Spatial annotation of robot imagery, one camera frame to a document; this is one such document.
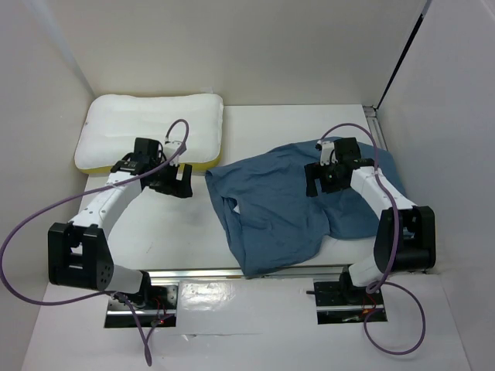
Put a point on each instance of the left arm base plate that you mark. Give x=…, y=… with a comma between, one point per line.
x=157, y=311

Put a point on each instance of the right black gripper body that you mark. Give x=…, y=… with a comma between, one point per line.
x=329, y=175

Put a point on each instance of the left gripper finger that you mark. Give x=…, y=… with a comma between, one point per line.
x=185, y=182
x=169, y=191

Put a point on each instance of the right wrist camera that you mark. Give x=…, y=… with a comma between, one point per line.
x=326, y=149

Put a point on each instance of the black corner post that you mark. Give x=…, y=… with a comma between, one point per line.
x=405, y=50

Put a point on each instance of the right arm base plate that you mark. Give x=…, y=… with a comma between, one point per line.
x=336, y=306

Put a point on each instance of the front aluminium rail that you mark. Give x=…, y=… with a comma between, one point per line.
x=318, y=271

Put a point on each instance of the blue pillowcase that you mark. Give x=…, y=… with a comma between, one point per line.
x=270, y=222

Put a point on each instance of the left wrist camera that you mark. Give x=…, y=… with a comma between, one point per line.
x=172, y=151

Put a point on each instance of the right aluminium rail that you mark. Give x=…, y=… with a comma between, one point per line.
x=374, y=126

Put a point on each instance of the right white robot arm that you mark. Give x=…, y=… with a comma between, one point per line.
x=405, y=238

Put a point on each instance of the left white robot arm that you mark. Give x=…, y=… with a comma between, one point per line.
x=78, y=251

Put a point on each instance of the white pillow with yellow edge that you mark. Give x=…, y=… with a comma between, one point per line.
x=114, y=121

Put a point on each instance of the aluminium rail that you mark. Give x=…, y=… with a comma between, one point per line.
x=374, y=126
x=318, y=271

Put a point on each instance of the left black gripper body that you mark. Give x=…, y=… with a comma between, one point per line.
x=165, y=175

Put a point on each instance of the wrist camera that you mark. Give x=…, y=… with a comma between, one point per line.
x=172, y=151
x=326, y=149

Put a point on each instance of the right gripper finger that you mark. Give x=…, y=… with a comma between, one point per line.
x=330, y=188
x=312, y=174

